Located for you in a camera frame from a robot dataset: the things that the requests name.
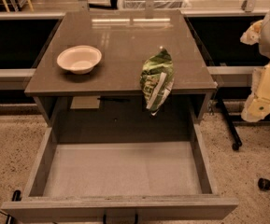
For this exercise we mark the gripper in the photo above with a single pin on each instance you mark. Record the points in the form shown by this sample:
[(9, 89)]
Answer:
[(257, 106)]

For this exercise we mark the grey top drawer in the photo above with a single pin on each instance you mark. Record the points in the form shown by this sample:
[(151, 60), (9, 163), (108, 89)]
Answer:
[(113, 182)]

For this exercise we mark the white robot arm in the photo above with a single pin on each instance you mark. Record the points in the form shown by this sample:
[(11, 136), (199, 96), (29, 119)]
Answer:
[(259, 32)]

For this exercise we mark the grey drawer cabinet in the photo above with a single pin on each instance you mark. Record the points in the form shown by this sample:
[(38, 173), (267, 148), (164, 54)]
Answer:
[(107, 105)]

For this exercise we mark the black table leg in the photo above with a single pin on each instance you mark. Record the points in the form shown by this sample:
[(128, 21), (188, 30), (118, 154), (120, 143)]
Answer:
[(237, 141)]

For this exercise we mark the black caster leg right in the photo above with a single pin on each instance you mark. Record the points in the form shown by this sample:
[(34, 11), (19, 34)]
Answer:
[(264, 184)]

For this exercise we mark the green chip bag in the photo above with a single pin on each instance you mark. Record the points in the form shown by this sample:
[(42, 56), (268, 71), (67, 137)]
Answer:
[(157, 80)]

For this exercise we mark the white paper bowl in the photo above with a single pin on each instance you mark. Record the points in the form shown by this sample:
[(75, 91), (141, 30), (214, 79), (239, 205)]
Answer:
[(79, 60)]

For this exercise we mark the black stand foot left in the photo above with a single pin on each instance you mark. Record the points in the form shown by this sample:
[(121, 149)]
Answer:
[(16, 197)]

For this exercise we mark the white wire basket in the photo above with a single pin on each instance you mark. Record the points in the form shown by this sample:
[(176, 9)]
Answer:
[(157, 4)]

